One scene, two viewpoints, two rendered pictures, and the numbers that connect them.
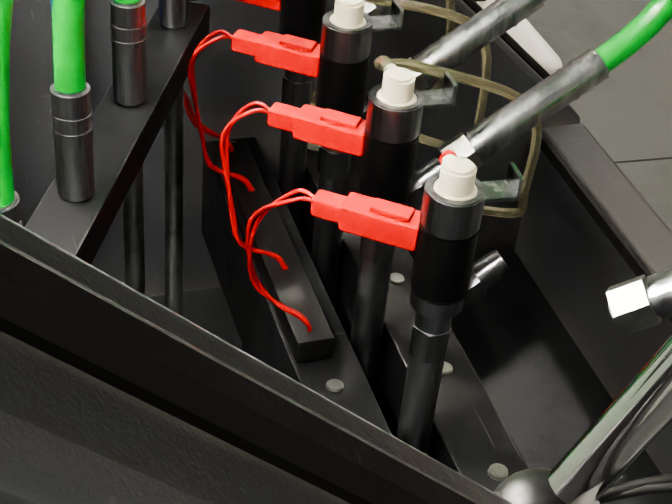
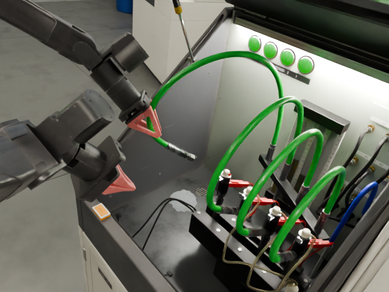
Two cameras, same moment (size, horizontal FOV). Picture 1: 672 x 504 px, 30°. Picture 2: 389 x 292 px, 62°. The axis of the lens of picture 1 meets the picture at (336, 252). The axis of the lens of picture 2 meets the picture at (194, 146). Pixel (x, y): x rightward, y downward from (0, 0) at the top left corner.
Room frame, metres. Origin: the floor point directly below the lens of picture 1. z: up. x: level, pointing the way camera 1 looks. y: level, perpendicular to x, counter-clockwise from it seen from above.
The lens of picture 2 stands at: (1.01, -0.43, 1.67)
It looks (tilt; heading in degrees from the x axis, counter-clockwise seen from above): 35 degrees down; 154
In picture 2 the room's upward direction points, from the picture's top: 9 degrees clockwise
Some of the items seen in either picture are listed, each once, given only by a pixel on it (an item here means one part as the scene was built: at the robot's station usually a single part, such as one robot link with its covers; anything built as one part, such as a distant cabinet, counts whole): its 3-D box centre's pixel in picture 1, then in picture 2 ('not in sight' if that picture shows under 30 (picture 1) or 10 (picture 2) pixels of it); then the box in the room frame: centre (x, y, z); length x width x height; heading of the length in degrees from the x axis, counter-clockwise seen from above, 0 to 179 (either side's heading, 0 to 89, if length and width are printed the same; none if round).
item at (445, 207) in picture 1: (446, 354); (216, 204); (0.47, -0.06, 1.03); 0.05 x 0.03 x 0.21; 111
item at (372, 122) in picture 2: not in sight; (368, 168); (0.60, 0.28, 1.20); 0.13 x 0.03 x 0.31; 21
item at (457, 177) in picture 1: (453, 188); (226, 175); (0.47, -0.05, 1.14); 0.02 x 0.02 x 0.03
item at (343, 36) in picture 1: (350, 175); (261, 243); (0.62, 0.00, 1.03); 0.05 x 0.03 x 0.21; 111
